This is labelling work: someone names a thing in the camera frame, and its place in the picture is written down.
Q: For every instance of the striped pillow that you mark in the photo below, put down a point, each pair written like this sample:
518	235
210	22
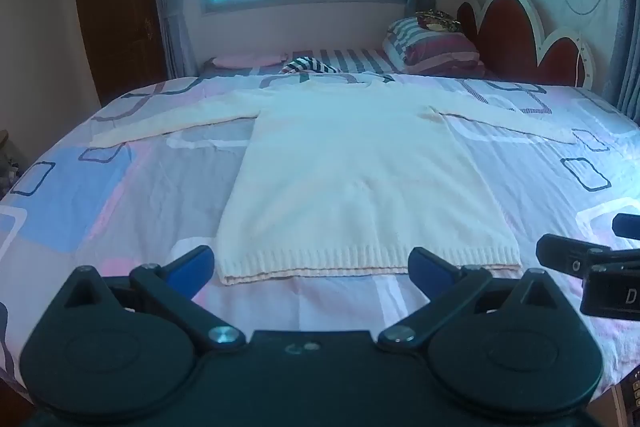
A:
430	49

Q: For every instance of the white knit sweater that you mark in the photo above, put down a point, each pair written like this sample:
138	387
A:
350	177

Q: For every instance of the patterned pastel quilt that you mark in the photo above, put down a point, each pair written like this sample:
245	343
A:
125	187

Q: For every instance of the striped garment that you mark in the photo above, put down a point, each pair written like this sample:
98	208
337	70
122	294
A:
307	65

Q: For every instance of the pink cloth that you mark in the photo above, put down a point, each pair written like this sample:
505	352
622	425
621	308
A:
245	59

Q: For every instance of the striped bed sheet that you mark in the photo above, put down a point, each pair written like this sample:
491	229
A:
365	59

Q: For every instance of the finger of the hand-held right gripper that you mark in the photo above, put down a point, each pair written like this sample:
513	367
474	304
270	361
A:
562	254
627	226

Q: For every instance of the gold patterned cloth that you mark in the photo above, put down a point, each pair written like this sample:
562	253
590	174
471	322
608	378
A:
437	21

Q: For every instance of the dark wooden wardrobe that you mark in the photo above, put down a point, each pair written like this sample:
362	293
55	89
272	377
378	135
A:
115	7

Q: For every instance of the red cloud-shaped headboard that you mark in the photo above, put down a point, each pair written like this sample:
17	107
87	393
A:
505	37

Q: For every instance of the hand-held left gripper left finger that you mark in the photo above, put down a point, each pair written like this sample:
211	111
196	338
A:
191	265

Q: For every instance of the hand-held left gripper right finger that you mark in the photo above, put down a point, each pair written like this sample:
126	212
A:
429	268

